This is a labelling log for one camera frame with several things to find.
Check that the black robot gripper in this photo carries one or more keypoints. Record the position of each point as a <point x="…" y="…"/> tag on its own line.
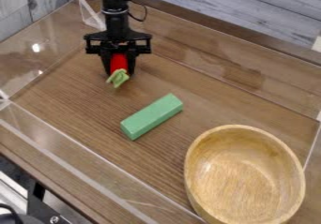
<point x="117" y="39"/>

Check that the red plush strawberry toy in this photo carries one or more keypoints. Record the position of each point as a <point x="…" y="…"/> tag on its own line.
<point x="117" y="70"/>

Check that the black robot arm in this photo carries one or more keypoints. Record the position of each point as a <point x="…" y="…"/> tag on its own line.
<point x="113" y="6"/>

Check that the green rectangular block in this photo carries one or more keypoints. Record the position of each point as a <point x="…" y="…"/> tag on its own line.
<point x="151" y="116"/>

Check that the wooden bowl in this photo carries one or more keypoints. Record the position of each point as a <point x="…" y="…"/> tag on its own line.
<point x="243" y="177"/>

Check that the clear acrylic table enclosure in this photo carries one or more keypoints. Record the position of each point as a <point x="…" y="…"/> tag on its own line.
<point x="183" y="127"/>

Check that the black table leg bracket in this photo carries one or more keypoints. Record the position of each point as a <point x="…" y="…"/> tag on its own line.
<point x="38" y="209"/>

